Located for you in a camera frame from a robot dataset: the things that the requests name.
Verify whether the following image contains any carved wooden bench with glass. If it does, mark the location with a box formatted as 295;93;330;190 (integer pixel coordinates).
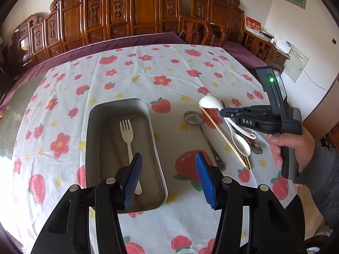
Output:
11;14;53;66

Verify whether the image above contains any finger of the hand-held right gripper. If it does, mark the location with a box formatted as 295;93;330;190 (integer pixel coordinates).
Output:
225;106;267;117
221;110;266;132

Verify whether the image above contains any white wall cable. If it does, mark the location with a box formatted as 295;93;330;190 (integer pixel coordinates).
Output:
304;69;335;91

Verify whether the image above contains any wooden armchair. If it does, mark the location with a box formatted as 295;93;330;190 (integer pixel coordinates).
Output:
179;14;225;47

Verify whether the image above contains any red desk calendar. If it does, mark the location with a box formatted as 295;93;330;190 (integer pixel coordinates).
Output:
244;16;261;33

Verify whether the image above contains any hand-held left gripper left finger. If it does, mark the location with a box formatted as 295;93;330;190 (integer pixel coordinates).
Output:
30;152;143;254

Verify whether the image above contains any person's right hand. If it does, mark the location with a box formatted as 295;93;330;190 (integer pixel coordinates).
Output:
267;130;317;175

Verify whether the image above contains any long carved wooden bench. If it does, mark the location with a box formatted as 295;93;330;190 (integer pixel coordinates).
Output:
50;0;186;51

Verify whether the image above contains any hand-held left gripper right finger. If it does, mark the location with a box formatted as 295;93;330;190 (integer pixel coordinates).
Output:
195;152;309;254

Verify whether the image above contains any white desk device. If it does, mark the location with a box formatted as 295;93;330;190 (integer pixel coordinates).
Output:
275;38;293;53

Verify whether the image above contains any wooden side table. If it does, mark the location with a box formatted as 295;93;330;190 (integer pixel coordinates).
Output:
242;29;277;64

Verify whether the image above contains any purple tablecloth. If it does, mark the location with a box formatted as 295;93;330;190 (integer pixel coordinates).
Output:
0;31;268;104

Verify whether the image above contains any white plastic fork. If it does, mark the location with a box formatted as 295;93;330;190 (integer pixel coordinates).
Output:
120;119;143;195

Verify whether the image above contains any person's right forearm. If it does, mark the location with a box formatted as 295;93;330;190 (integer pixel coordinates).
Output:
293;138;339;233

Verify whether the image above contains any strawberry print tablecloth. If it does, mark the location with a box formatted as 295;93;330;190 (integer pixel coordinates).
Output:
11;44;302;254

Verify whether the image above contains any white wall board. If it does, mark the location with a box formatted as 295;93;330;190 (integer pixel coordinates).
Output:
285;49;309;82

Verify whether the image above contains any metal tray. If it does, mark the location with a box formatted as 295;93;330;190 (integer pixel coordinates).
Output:
85;98;168;213

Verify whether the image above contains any short carved wooden bench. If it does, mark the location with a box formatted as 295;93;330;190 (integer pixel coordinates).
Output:
191;0;245;45

